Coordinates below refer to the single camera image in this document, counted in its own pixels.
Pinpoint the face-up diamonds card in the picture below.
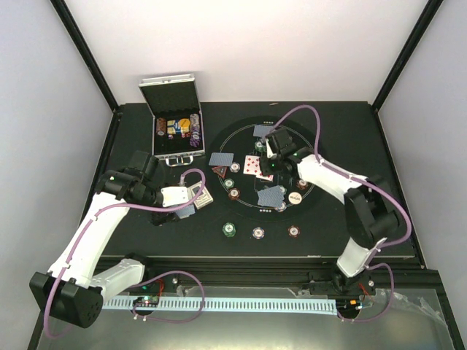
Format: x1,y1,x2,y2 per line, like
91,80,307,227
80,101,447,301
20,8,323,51
243,155,261,176

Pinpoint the blue patterned card deck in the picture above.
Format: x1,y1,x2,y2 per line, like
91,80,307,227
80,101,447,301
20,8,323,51
175,204,196,219

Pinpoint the dealt blue card bottom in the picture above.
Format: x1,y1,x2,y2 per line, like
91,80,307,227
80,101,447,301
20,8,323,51
257,185,285,208

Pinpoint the dealt blue card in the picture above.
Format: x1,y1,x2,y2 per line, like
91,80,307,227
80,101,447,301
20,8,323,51
209,152,234,167
253,125,274,138
257,185,285,208

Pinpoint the dealt blue card top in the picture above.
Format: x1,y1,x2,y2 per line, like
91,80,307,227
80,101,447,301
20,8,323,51
253,125,274,138

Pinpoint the red triangular all-in marker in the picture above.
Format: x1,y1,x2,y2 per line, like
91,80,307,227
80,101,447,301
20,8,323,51
212,166,228,179

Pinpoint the blue white poker chip stack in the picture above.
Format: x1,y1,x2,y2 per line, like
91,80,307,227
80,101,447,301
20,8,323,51
252,227,265,239

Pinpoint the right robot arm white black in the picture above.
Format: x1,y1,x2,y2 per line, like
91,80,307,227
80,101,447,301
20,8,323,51
260,141,401,294

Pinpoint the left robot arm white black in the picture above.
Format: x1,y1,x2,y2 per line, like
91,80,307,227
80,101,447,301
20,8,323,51
29,164,194,338

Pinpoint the white dealer button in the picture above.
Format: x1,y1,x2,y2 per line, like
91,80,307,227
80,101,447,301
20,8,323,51
288,192,303,205

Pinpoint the round black poker mat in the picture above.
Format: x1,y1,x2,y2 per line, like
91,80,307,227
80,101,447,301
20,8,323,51
208,116,328,222

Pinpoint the white playing card box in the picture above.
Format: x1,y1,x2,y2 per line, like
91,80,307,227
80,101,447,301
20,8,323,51
194,187,214,210

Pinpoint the brown poker chip stack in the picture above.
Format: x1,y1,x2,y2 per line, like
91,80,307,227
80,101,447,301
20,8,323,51
287,225,300,238

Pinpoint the green poker chip stack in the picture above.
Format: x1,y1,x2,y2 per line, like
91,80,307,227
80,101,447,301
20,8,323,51
223,222,236,238

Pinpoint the left controller board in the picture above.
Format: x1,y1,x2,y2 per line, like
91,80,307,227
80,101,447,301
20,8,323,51
133,296,159,308

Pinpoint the controller board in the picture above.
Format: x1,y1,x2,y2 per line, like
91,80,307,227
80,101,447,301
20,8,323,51
133,296,159,308
336,299,374,311

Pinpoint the purple chip row in case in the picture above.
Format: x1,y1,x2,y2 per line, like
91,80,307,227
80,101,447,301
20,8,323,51
189,114,203,149

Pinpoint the aluminium poker case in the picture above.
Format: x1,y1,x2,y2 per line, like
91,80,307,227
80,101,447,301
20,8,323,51
139,73,205,167

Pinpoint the blue yellow card box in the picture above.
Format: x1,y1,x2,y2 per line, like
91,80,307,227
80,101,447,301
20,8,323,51
166,119,190,135

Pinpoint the brown chip row in case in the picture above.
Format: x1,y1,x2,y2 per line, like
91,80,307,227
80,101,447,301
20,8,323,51
155,117,167,137

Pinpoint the yellow big blind button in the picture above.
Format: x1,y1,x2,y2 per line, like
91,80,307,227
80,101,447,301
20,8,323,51
179,118,190,132

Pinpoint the right controller board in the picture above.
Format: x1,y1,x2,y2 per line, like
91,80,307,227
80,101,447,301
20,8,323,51
336,299,374,311

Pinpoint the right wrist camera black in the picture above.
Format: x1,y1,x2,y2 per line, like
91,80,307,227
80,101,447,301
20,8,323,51
266,129,298,159

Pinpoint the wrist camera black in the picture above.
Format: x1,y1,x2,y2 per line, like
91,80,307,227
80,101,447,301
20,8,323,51
266,129,298,159
128,150,158,179

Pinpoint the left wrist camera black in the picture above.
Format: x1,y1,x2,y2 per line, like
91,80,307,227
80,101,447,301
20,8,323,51
128,150,158,179

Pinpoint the white slotted cable duct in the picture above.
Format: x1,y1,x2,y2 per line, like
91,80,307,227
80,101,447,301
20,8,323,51
102,295,337,316

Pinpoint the black aluminium mounting rail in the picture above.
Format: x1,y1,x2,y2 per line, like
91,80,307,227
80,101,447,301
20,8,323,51
105,254,442,292

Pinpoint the black frame post right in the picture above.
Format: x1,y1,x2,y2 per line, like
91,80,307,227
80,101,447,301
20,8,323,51
372,0,444,112

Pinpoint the black frame post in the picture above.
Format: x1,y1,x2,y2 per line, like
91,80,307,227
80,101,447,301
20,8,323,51
50,0,119,112
372,0,444,112

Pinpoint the black frame post left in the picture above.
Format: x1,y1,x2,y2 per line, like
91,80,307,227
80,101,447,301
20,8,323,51
50,0,119,112

